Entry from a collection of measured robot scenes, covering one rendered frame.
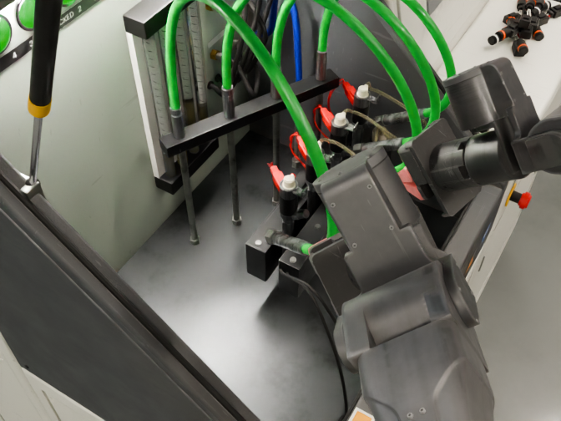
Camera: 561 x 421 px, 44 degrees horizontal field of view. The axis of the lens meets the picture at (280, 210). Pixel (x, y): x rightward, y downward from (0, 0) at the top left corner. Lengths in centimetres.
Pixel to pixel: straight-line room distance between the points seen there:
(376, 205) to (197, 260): 85
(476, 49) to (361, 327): 115
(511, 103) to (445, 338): 40
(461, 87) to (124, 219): 68
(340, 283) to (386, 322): 17
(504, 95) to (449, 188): 14
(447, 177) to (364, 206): 35
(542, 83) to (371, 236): 105
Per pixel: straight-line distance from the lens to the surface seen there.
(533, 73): 150
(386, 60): 91
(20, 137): 97
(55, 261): 79
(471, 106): 75
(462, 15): 154
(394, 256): 47
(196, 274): 127
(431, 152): 83
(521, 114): 75
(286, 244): 91
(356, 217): 47
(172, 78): 103
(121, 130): 113
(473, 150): 78
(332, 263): 59
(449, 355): 39
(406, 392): 39
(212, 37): 125
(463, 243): 119
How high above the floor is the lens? 186
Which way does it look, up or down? 49 degrees down
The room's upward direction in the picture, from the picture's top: straight up
